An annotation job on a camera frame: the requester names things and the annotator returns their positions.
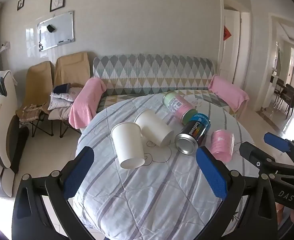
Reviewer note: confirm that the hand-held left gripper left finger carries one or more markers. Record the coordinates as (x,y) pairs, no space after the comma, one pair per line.
(78,172)

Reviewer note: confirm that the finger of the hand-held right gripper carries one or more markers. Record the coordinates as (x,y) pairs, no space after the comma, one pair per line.
(277,142)
(255,155)

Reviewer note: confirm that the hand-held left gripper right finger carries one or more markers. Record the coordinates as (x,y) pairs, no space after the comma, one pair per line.
(212,172)

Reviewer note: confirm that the white paper cup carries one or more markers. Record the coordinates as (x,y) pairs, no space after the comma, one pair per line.
(128,146)
(153,127)

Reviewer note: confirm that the pink plastic cup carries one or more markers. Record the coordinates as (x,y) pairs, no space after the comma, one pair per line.
(222,145)

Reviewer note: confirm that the black and blue can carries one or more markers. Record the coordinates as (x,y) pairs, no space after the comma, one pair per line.
(193,133)

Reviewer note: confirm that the dark dining chairs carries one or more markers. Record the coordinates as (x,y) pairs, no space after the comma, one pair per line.
(285,95)

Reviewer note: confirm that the striped quilt table cover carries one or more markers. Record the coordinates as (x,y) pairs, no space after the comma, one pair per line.
(147,195)

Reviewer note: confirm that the pink towel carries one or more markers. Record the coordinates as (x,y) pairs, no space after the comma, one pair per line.
(85,100)
(228,91)

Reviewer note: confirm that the stack of light pillows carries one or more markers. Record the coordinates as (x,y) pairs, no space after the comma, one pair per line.
(61,102)

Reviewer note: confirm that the pink and green can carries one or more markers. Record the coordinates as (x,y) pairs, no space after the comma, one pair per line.
(178,106)

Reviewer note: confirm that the plaid cloth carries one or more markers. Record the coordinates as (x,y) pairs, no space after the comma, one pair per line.
(28,115)

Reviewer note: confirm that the dark blue cushion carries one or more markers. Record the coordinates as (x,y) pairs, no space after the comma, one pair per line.
(61,88)

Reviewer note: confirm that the white massage chair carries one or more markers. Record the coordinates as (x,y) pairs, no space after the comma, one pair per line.
(0,120)

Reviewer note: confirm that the beige folding chair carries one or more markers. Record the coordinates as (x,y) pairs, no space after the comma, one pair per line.
(70,67)
(38,80)

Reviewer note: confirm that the white door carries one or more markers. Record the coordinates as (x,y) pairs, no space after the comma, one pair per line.
(230,45)

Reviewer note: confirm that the sofa with diamond cover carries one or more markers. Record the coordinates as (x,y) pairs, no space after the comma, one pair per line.
(152,72)

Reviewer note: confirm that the red paper door sign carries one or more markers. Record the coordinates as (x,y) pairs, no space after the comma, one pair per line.
(228,32)

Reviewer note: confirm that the whiteboard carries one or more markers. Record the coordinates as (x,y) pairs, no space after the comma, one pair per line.
(58,30)

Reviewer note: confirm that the black whiteboard eraser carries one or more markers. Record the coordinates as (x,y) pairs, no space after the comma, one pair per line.
(51,28)

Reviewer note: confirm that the framed plant picture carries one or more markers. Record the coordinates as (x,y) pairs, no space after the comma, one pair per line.
(57,1)

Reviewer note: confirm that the small framed picture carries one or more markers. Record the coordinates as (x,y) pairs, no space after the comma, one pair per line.
(21,3)

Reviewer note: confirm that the white wall shelf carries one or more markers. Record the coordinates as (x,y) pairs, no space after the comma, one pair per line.
(4,47)

